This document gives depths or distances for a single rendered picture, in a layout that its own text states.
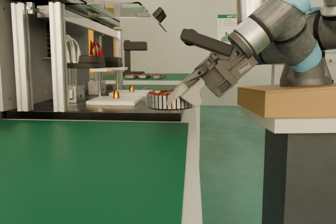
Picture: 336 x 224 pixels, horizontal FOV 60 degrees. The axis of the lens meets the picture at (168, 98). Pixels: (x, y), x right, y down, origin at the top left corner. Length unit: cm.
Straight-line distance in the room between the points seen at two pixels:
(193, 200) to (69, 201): 13
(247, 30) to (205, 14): 572
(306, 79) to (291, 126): 17
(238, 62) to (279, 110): 25
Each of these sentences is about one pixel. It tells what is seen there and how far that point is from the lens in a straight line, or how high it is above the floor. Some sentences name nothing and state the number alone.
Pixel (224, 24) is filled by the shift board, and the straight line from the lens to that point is 633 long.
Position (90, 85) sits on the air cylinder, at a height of 81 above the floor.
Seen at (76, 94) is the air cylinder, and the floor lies 80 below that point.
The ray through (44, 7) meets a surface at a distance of 93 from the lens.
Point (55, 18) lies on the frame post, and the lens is 82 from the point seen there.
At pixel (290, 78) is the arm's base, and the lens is 97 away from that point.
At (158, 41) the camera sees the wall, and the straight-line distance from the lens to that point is 631.
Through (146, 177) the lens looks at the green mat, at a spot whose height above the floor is 75.
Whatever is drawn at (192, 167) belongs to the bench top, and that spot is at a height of 75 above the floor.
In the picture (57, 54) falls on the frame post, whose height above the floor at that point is 92.
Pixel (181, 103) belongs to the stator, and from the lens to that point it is 61.
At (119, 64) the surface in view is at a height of 89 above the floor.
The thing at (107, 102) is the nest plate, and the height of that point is 78.
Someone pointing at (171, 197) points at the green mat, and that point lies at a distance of 34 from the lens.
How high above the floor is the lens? 90
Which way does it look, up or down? 7 degrees down
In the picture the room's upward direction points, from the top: straight up
